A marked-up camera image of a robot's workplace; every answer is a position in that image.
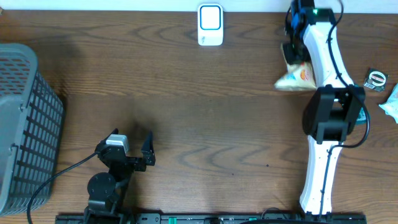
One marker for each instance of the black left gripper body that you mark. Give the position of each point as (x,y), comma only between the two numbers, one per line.
(125,173)

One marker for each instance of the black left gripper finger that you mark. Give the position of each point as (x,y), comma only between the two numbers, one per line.
(147,150)
(115,131)

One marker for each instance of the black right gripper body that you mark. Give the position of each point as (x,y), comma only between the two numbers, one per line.
(296,51)

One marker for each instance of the yellow snack bag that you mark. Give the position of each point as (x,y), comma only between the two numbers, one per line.
(299,77)

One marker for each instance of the teal mouthwash bottle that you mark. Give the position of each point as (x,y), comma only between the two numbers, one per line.
(361,119)

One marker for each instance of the teal white packet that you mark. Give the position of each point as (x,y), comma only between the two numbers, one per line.
(390,106)

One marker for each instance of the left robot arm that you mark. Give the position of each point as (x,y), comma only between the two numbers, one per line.
(107,190)

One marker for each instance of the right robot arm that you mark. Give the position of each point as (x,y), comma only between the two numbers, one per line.
(332,111)

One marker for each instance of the white barcode scanner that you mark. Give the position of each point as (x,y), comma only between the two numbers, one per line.
(210,24)

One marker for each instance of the grey plastic mesh basket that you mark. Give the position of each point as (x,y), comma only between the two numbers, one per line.
(32,117)

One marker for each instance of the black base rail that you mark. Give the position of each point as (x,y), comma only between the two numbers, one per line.
(155,218)

